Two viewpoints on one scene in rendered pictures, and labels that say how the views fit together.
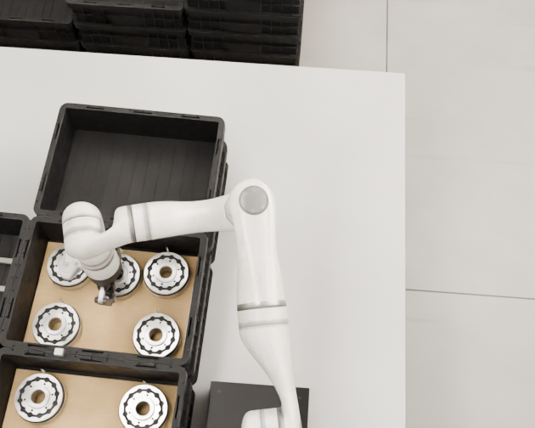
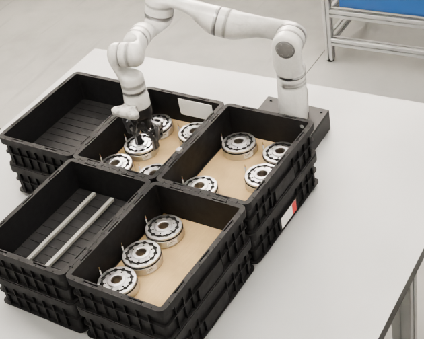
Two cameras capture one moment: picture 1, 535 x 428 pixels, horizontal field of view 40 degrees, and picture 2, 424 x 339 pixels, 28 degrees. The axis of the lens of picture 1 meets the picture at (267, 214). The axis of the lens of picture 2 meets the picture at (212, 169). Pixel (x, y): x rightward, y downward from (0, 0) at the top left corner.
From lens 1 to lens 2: 2.17 m
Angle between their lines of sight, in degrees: 43
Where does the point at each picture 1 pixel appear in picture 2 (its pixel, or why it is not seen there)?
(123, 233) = (142, 35)
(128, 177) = (72, 140)
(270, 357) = (248, 16)
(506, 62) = not seen: hidden behind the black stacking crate
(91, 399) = (216, 173)
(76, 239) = (132, 45)
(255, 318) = (224, 13)
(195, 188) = (105, 112)
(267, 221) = not seen: outside the picture
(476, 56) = not seen: hidden behind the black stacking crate
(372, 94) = (97, 62)
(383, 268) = (213, 77)
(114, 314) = (165, 157)
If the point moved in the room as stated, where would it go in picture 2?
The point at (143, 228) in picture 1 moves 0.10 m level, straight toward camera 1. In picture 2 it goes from (145, 29) to (179, 25)
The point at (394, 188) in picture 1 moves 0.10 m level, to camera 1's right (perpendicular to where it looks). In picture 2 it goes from (165, 64) to (177, 51)
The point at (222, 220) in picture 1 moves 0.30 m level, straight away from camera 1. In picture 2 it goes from (157, 23) to (71, 22)
